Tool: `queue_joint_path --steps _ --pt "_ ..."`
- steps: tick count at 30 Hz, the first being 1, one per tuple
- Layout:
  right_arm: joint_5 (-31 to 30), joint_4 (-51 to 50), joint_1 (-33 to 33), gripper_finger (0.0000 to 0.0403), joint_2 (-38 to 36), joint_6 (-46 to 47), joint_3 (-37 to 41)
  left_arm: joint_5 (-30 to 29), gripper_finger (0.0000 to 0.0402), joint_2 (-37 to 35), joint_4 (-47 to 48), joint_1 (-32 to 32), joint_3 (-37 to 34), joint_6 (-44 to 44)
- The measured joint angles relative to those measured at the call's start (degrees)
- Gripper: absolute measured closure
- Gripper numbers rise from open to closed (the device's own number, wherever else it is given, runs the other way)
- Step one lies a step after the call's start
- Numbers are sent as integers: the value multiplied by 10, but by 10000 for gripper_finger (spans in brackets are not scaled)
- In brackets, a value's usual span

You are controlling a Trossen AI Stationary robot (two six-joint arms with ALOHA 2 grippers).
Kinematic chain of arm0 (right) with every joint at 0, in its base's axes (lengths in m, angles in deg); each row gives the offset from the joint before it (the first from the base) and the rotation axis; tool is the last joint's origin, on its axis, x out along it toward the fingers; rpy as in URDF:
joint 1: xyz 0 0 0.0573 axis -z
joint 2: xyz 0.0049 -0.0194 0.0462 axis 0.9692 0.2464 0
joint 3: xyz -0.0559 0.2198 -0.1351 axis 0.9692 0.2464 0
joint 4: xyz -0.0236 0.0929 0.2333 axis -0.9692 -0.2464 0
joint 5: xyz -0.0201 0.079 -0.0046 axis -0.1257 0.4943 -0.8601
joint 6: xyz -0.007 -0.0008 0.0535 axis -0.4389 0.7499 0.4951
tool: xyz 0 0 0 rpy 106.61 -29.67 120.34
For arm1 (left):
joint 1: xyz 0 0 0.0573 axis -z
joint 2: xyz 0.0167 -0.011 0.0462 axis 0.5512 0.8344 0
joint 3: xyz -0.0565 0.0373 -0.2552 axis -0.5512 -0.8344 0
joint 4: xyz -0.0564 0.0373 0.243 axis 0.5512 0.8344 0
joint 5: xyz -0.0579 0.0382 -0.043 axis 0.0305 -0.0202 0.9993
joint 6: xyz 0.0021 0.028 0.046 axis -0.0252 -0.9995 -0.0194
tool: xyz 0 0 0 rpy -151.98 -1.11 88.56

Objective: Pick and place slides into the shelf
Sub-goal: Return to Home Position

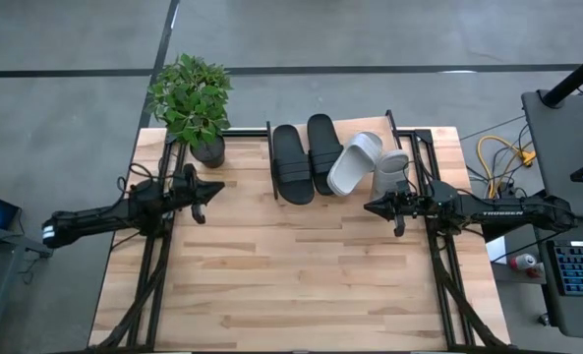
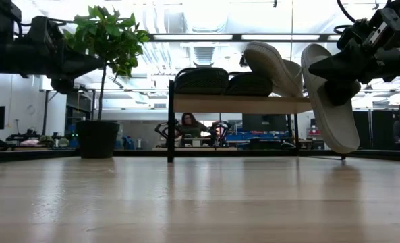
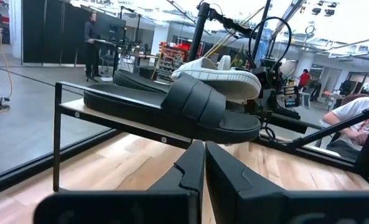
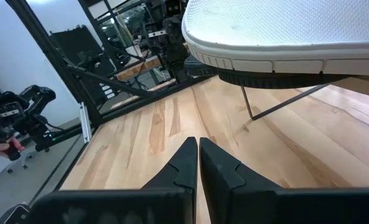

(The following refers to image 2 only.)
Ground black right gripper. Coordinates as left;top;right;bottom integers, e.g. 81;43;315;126
308;19;400;107

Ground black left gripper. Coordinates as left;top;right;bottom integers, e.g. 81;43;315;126
16;40;105;95

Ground grey slide sandal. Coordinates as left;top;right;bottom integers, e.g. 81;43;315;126
242;40;304;99
299;43;362;155

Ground black slide sandal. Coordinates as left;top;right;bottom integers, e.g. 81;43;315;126
174;66;230;96
223;71;274;97

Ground green leafy plant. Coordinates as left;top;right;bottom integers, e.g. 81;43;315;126
63;5;150;122

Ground black partition screens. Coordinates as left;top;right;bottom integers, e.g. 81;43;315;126
353;109;400;151

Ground black plant pot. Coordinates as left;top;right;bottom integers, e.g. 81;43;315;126
75;120;121;159

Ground black monitor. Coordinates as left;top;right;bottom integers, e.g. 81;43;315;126
241;113;288;133

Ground blue storage bins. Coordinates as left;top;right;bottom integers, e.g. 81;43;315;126
226;133;287;142

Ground person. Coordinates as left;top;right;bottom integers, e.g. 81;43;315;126
174;112;209;148

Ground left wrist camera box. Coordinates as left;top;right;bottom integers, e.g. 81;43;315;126
26;16;65;45

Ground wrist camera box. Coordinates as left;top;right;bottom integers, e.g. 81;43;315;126
26;16;65;45
364;7;400;49

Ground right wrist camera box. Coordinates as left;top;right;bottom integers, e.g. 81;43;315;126
364;7;400;49

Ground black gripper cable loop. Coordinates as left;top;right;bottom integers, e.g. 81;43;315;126
333;0;389;34

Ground black aluminium rig frame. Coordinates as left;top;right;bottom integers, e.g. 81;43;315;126
0;148;400;163

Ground wooden shelf with black frame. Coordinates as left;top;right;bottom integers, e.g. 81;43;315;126
167;79;347;163

